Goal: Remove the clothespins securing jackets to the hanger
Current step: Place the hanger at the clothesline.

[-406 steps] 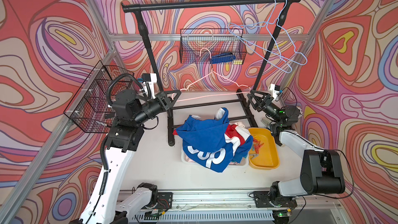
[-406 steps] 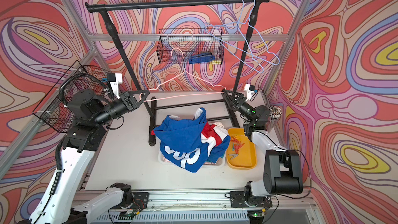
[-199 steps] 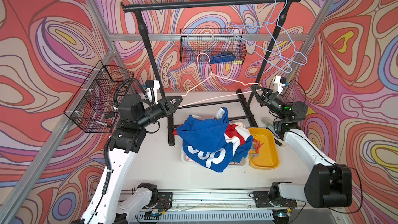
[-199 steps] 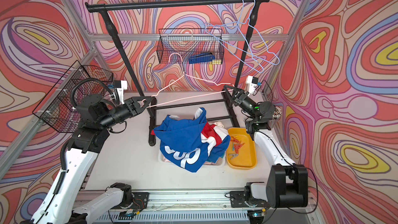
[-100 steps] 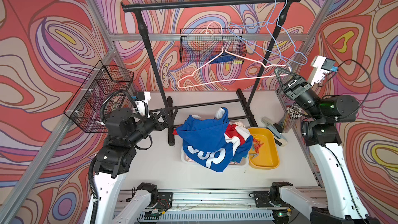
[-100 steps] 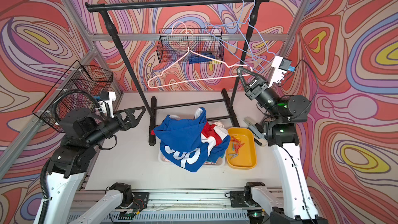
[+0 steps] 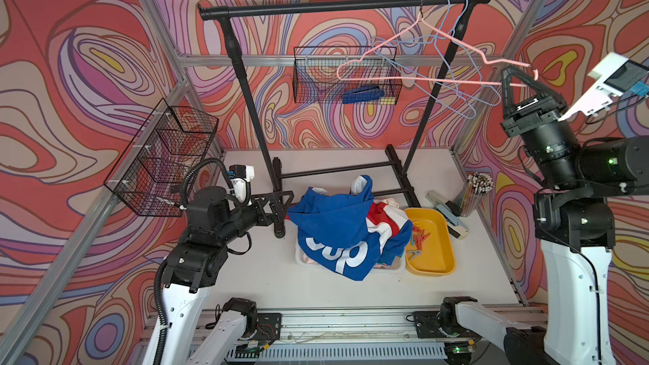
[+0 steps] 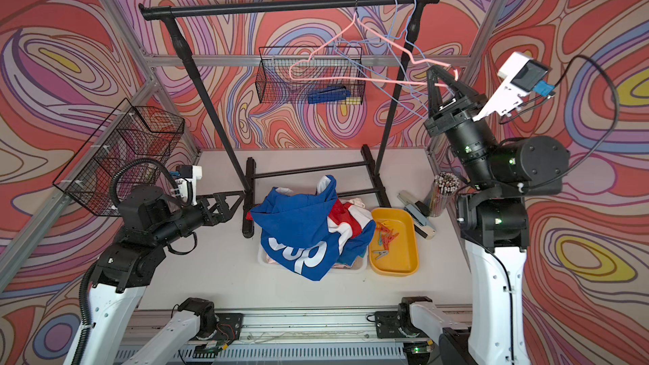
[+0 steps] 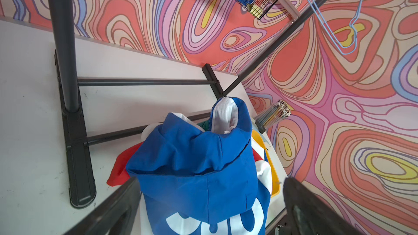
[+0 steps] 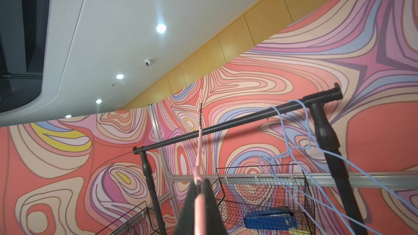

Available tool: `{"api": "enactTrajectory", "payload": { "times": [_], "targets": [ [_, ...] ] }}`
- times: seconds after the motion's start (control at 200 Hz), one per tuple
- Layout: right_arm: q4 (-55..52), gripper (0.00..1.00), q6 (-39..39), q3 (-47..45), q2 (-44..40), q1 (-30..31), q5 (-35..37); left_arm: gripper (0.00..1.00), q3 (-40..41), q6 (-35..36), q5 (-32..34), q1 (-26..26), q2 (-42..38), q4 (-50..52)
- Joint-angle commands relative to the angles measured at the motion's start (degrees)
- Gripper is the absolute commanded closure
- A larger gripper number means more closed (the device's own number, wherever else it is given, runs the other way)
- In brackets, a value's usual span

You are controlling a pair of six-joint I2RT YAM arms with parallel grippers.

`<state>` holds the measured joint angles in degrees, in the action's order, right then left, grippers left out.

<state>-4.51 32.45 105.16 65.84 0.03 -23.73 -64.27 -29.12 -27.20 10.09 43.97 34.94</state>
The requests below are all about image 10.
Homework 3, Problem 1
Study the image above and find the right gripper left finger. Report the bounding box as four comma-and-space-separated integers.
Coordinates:
173, 181, 197, 235

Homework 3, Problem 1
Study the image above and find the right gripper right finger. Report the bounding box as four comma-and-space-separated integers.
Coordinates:
203, 179, 228, 235

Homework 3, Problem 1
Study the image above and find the pink hanger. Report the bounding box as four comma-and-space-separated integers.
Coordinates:
194, 90, 206, 235

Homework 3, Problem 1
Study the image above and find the blue hanger of green jacket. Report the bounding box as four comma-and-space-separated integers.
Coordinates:
269, 99, 418, 235

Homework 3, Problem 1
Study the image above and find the blue brush in basket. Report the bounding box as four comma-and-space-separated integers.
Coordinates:
243, 207, 298, 231

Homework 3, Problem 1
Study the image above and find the black clothes rack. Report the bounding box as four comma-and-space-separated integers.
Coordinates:
132, 83, 370, 235

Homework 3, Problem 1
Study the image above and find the black wire basket left wall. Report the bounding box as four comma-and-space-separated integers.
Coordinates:
96, 202, 160, 235

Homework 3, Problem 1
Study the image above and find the black wire basket wall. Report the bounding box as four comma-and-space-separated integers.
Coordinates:
96, 202, 160, 235
212, 164, 316, 235

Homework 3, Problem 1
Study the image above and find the black wire basket back wall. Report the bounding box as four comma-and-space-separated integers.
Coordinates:
212, 164, 316, 235

